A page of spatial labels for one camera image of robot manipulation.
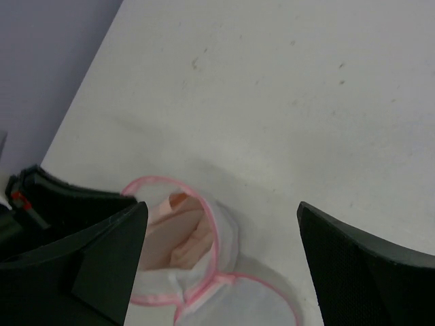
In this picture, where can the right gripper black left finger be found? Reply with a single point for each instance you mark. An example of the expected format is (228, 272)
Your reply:
(83, 279)

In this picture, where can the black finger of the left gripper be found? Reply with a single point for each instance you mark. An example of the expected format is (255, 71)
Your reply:
(50, 208)

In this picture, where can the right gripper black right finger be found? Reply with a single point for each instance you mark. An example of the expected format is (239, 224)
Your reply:
(361, 279)

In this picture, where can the pink bra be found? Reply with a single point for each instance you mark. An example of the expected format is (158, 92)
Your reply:
(178, 234)

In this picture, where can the white mesh laundry bag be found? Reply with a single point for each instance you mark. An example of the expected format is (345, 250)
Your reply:
(214, 291)

